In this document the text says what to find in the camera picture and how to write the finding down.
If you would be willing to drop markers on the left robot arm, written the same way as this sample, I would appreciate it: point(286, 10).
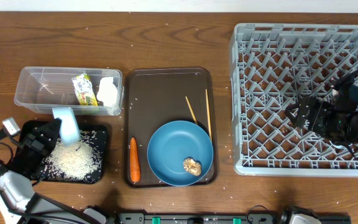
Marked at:
point(19, 203)

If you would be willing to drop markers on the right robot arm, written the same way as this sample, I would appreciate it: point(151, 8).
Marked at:
point(347, 102)

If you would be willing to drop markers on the blue plate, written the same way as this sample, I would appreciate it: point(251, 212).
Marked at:
point(174, 142)

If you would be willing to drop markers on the black plastic tray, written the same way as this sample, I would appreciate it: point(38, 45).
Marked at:
point(95, 149)

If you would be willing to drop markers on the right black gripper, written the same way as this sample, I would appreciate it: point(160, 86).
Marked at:
point(322, 110)

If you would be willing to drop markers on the clear plastic bin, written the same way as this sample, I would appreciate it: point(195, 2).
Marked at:
point(42, 88)

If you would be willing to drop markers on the grey dishwasher rack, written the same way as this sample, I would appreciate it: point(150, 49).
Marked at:
point(273, 66)

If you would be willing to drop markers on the light blue rice bowl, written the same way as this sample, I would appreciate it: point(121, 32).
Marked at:
point(69, 130)

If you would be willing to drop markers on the orange carrot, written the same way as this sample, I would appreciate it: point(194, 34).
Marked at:
point(134, 161)

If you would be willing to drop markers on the green yellow snack wrapper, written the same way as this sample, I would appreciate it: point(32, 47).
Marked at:
point(84, 90)

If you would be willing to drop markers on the left wooden chopstick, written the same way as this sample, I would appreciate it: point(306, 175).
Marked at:
point(191, 110)

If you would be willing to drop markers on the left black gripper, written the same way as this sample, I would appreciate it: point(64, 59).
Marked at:
point(34, 145)

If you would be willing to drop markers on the white napkin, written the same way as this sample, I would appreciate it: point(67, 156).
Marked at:
point(107, 93)

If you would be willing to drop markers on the brown serving tray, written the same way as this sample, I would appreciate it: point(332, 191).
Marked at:
point(155, 97)

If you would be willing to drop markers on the brown food scrap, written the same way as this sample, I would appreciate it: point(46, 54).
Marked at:
point(192, 167)

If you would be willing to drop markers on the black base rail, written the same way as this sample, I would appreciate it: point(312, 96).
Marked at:
point(256, 218)

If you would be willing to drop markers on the pile of white rice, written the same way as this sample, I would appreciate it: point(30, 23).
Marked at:
point(73, 160)

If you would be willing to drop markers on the right wooden chopstick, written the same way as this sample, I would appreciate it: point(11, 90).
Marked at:
point(208, 115)

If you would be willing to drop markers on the wooden chopstick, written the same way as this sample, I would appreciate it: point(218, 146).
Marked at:
point(191, 110)
point(208, 115)

